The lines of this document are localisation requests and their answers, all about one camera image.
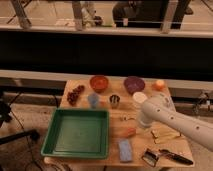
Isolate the red bowl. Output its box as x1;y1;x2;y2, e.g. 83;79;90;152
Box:
90;75;109;93

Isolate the black handled knife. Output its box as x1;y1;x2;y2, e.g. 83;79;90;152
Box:
159;149;193;165

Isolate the green plastic tray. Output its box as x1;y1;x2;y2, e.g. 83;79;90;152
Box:
41;108;109;159

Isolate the black tripod stand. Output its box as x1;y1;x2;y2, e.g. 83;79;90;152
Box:
0;95;40;145

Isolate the blue sponge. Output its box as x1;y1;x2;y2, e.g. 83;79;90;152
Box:
118;139;132;162

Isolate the metal fork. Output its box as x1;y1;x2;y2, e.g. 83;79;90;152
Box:
120;116;136;121

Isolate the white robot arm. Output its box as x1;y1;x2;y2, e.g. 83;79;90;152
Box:
139;93;213;151

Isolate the red grape bunch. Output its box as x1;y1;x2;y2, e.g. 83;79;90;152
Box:
67;85;85;106

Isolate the wooden table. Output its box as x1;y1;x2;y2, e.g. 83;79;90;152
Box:
44;80;193;168

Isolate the orange fruit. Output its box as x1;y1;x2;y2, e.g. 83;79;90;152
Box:
153;79;166;91

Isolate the blue plastic cup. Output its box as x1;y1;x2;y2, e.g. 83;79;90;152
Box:
87;93;99;108

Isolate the white cup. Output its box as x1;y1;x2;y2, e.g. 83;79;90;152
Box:
132;92;147;104

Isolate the small metal cup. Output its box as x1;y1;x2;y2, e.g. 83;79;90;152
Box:
109;94;120;108

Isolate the purple bowl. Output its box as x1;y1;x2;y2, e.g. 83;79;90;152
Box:
124;76;145;94

